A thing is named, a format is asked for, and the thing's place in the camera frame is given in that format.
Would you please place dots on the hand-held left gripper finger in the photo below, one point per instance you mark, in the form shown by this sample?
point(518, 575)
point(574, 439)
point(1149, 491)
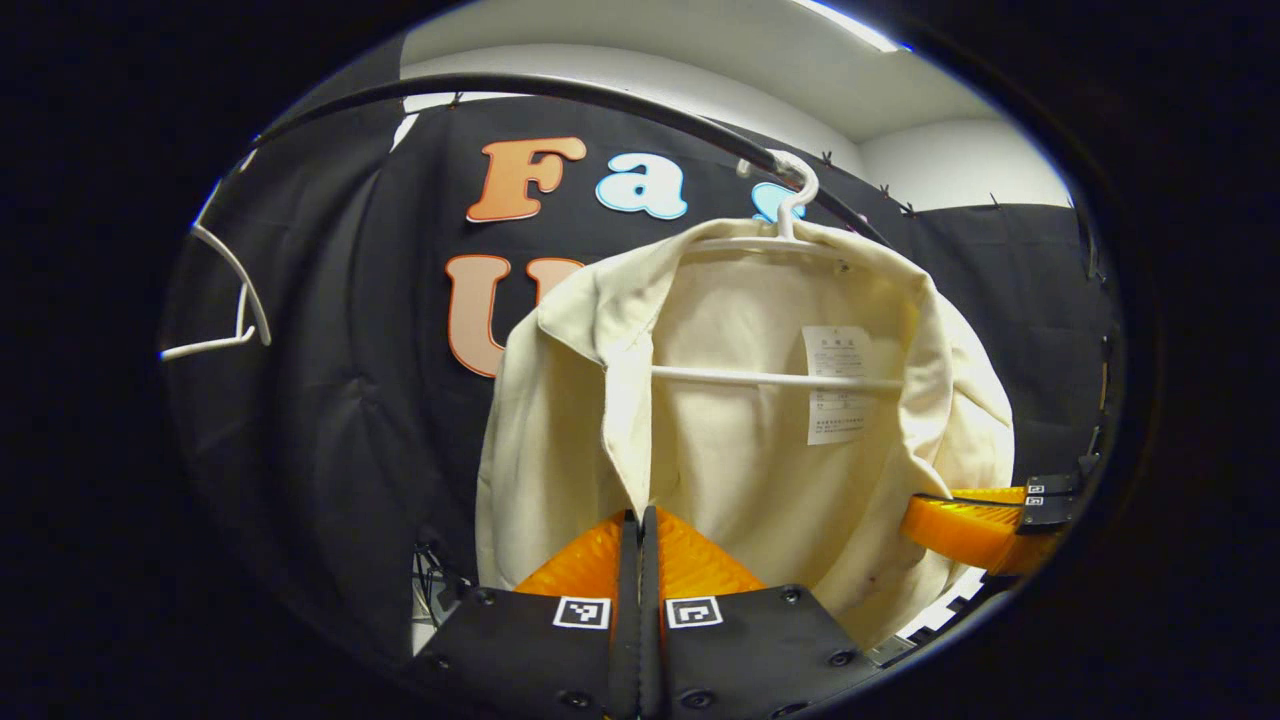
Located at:
point(650, 620)
point(630, 620)

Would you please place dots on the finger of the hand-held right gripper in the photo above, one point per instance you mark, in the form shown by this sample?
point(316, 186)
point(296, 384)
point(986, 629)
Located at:
point(970, 535)
point(1050, 487)

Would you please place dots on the cream shirt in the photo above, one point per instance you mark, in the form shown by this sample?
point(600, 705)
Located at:
point(740, 470)

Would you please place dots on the white clothes hanger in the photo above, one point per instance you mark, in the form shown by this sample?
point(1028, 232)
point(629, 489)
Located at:
point(730, 377)
point(241, 310)

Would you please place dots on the black clothes rack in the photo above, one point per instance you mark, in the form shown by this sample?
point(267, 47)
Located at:
point(500, 80)

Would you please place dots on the black backdrop cloth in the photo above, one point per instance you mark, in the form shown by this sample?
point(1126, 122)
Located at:
point(350, 400)

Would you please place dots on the ceiling light strip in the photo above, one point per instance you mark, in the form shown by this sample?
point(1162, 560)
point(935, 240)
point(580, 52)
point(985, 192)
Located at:
point(850, 25)

